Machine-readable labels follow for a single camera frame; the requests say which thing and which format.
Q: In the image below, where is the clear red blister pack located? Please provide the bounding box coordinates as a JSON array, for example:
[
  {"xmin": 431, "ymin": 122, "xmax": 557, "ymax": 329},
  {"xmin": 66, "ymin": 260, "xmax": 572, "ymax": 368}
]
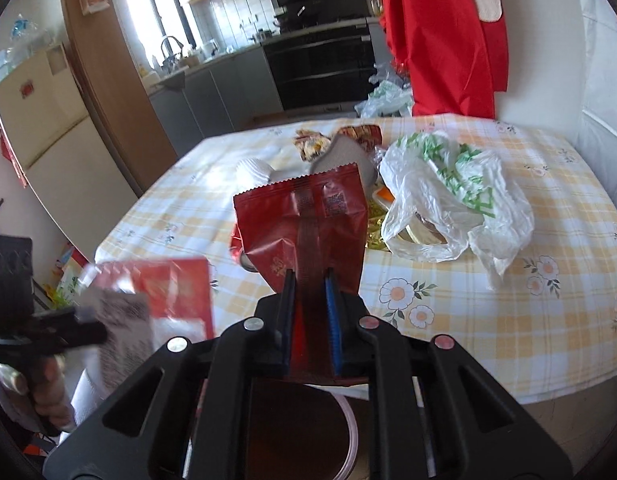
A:
[{"xmin": 71, "ymin": 257, "xmax": 214, "ymax": 424}]

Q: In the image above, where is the white green plastic bag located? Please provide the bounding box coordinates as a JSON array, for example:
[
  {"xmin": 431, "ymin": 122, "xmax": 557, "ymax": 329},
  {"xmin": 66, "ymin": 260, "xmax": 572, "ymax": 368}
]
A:
[{"xmin": 379, "ymin": 130, "xmax": 535, "ymax": 289}]

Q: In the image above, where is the dark red snack bag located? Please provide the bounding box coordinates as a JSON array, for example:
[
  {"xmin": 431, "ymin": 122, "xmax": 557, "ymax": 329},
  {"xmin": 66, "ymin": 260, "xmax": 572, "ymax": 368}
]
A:
[{"xmin": 234, "ymin": 164, "xmax": 368, "ymax": 384}]

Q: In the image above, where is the grey shoe insole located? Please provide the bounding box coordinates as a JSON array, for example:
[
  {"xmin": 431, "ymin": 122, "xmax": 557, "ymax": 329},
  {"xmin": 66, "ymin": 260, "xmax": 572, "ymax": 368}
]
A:
[{"xmin": 309, "ymin": 133, "xmax": 378, "ymax": 197}]

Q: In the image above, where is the dark red trash bin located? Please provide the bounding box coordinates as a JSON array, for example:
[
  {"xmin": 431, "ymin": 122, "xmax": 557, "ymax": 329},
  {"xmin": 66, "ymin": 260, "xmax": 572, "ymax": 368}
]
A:
[{"xmin": 246, "ymin": 382, "xmax": 359, "ymax": 479}]

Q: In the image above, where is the grey kitchen cabinet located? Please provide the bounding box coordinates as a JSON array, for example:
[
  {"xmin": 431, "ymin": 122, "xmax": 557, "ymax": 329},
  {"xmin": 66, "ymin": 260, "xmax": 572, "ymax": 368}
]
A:
[{"xmin": 149, "ymin": 46, "xmax": 284, "ymax": 157}]

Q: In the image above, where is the kitchen faucet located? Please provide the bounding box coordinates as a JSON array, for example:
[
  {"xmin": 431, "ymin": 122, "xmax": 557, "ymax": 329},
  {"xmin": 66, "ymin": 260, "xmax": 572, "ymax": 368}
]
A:
[{"xmin": 160, "ymin": 35, "xmax": 184, "ymax": 74}]

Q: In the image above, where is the person's left hand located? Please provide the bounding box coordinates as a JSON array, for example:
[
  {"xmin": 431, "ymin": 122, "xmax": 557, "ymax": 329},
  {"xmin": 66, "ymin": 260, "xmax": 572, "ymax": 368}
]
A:
[{"xmin": 0, "ymin": 356, "xmax": 75, "ymax": 432}]

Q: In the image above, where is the yellow plaid tablecloth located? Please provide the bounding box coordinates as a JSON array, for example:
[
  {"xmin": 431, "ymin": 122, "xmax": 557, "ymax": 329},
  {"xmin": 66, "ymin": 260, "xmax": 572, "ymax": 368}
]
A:
[{"xmin": 94, "ymin": 112, "xmax": 617, "ymax": 406}]

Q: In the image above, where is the cream refrigerator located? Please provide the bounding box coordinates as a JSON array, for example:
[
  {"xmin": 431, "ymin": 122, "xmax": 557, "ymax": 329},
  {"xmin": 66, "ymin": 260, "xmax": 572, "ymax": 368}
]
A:
[{"xmin": 0, "ymin": 44, "xmax": 137, "ymax": 260}]

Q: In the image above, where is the gold foil wrapper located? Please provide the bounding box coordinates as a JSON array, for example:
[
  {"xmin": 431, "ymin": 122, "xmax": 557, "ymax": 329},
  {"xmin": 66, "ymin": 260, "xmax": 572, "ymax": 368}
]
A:
[{"xmin": 366, "ymin": 200, "xmax": 389, "ymax": 252}]

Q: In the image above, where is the orange white snack package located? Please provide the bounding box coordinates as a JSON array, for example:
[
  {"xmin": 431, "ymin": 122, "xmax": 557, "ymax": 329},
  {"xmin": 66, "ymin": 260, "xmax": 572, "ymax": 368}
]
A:
[{"xmin": 372, "ymin": 185, "xmax": 394, "ymax": 210}]

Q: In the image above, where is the white foam net sleeve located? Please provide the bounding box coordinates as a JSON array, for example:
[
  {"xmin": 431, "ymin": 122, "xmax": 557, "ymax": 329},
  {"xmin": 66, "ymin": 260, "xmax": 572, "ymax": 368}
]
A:
[{"xmin": 235, "ymin": 158, "xmax": 274, "ymax": 194}]

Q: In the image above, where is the crumpled brown paper wrapper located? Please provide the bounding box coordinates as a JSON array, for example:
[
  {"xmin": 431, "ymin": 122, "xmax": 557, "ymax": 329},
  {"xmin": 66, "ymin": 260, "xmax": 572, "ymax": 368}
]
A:
[{"xmin": 293, "ymin": 129, "xmax": 331, "ymax": 162}]

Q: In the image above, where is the white green bag on floor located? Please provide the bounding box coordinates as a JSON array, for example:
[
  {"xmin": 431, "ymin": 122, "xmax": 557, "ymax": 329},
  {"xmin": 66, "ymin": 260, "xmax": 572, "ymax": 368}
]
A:
[{"xmin": 354, "ymin": 80, "xmax": 415, "ymax": 118}]

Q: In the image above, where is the black built-in oven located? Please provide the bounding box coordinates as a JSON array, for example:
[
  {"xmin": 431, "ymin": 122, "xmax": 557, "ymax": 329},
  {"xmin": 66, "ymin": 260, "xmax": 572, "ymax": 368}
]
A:
[{"xmin": 264, "ymin": 0, "xmax": 375, "ymax": 110}]

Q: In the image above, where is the red hanging apron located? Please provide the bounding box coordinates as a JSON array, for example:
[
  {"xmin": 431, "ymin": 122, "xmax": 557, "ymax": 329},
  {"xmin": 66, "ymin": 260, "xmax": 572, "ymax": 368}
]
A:
[{"xmin": 380, "ymin": 0, "xmax": 509, "ymax": 119}]

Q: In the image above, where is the brown wooden door frame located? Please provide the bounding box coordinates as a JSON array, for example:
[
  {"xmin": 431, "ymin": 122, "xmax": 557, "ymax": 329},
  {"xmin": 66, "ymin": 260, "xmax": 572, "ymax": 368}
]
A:
[{"xmin": 61, "ymin": 0, "xmax": 177, "ymax": 195}]

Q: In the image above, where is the white wall covering sheet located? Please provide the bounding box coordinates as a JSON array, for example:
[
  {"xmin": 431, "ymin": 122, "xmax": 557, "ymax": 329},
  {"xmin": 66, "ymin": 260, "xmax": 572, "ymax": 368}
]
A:
[{"xmin": 575, "ymin": 0, "xmax": 617, "ymax": 206}]

